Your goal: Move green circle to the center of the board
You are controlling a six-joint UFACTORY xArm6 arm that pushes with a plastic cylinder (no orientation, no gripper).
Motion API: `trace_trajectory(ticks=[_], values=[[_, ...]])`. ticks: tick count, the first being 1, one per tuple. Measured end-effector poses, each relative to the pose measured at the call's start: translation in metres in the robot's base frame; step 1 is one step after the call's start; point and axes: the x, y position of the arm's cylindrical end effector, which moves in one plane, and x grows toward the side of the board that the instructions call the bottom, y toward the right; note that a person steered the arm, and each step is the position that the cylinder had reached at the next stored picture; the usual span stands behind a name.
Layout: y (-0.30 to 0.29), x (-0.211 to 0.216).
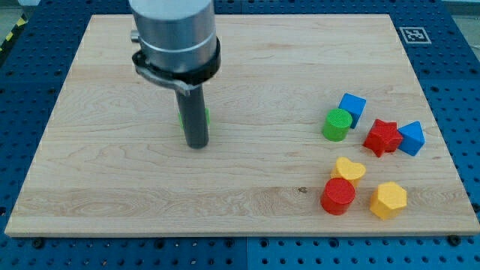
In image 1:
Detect red cylinder block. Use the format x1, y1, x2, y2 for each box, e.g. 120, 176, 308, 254
319, 178, 356, 215

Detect green block behind rod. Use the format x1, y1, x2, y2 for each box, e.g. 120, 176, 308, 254
178, 107, 210, 130

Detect light wooden board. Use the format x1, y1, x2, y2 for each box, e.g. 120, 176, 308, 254
5, 14, 479, 238

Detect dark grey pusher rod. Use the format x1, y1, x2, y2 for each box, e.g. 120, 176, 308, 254
176, 85, 209, 149

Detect blue triangular prism block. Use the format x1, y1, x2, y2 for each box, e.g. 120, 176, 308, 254
397, 121, 425, 156

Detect yellow heart block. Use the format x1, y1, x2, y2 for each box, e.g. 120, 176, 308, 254
330, 157, 367, 188

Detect yellow hexagon block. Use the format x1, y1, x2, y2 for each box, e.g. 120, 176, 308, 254
370, 181, 407, 220

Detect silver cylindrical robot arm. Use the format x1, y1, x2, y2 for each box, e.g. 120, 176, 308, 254
129, 0, 217, 73

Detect green cylinder block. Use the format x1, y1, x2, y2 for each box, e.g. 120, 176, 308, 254
322, 108, 353, 142

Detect blue cube block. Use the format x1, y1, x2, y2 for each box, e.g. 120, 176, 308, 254
338, 93, 367, 129

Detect black clamp ring with bracket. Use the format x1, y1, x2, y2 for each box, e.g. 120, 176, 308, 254
130, 37, 222, 97

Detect white fiducial marker tag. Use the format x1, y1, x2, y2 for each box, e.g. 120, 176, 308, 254
399, 26, 431, 44

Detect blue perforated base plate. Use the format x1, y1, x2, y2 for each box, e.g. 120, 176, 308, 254
1, 1, 479, 269

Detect red star block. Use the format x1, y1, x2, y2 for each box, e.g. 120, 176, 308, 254
363, 118, 404, 158

